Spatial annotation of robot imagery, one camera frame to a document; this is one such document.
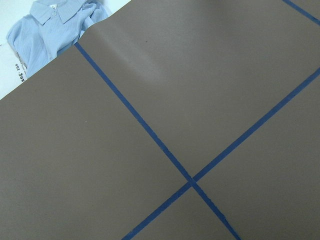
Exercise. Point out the light blue cloth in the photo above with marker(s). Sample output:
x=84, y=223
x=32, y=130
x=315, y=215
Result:
x=50, y=28

